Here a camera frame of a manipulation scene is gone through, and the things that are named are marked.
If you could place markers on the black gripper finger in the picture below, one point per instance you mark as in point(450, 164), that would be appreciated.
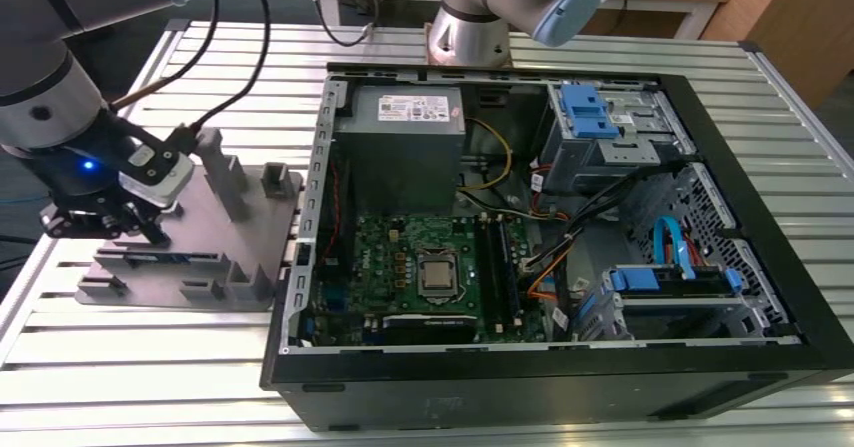
point(157, 232)

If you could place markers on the RAM stick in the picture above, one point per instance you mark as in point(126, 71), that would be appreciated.
point(181, 256)

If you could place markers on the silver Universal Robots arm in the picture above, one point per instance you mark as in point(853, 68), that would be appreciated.
point(41, 67)

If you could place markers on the black RAM slot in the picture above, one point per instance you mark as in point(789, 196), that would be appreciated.
point(488, 267)

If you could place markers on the grey parts rack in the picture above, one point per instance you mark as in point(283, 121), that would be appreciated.
point(221, 227)

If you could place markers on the green motherboard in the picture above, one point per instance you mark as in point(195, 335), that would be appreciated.
point(388, 247)

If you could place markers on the grey power supply unit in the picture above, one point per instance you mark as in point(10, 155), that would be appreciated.
point(401, 167)

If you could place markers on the silver CPU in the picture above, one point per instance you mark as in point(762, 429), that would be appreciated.
point(436, 272)

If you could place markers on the CPU socket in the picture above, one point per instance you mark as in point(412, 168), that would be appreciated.
point(437, 298)

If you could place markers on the black graphics card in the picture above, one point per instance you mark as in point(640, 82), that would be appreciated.
point(430, 324)

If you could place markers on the black open PC case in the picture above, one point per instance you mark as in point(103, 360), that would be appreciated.
point(468, 397)

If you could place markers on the blue drive bay latch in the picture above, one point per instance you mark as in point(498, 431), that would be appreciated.
point(581, 112)

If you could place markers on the metal drive cage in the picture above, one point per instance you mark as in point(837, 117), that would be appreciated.
point(604, 152)

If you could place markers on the hard disk in blue carrier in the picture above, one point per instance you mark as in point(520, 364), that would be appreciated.
point(641, 279)

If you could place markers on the metal disk bay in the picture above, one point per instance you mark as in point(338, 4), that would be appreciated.
point(694, 312)

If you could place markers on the wooden cabinet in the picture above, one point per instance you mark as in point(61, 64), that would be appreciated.
point(801, 27)

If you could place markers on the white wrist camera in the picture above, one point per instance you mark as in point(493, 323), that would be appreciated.
point(161, 179)

